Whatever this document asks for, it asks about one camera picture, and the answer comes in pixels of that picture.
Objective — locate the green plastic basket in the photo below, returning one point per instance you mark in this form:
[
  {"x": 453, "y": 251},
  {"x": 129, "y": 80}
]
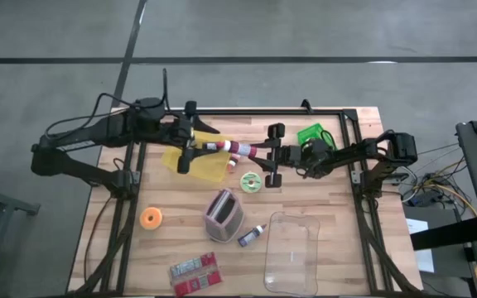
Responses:
[{"x": 311, "y": 132}]

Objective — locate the green round spool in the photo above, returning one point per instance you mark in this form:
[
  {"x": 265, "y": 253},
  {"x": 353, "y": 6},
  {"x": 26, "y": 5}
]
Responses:
[{"x": 250, "y": 182}]

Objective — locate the metal box grater pink rim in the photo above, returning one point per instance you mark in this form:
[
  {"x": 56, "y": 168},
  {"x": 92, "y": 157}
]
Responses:
[{"x": 224, "y": 215}]

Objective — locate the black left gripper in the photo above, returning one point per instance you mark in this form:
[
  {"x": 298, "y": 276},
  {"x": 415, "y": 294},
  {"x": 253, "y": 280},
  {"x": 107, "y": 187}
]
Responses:
[{"x": 178, "y": 132}]

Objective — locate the orange toy donut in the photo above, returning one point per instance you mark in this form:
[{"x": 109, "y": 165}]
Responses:
[{"x": 150, "y": 218}]

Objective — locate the black table frame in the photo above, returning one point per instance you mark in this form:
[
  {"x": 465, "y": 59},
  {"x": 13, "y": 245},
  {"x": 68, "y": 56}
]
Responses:
[{"x": 242, "y": 111}]

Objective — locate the dark red food colouring bottle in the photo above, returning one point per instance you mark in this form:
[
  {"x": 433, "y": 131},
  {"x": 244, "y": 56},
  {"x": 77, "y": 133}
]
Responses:
[{"x": 238, "y": 149}]

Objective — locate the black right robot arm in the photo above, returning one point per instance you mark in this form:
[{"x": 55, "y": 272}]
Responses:
[{"x": 346, "y": 155}]

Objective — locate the yellow plastic container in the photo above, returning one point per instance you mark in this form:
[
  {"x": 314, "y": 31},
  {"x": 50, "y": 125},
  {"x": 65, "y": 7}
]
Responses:
[{"x": 205, "y": 167}]

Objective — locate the violet food colouring bottle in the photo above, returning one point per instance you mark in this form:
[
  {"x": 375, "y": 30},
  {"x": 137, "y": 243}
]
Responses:
[{"x": 250, "y": 236}]

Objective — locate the white paper sheet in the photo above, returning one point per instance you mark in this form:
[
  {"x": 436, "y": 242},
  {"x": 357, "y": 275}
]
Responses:
[{"x": 420, "y": 244}]

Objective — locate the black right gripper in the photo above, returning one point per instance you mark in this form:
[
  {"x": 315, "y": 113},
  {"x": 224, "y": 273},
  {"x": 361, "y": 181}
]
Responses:
[{"x": 290, "y": 155}]

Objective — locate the red snack packet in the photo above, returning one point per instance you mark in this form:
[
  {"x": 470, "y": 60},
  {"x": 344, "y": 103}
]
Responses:
[{"x": 195, "y": 275}]

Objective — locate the clear plastic bin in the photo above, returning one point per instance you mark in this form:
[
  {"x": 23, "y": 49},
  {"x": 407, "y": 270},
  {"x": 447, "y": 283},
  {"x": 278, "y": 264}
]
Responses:
[{"x": 292, "y": 256}]

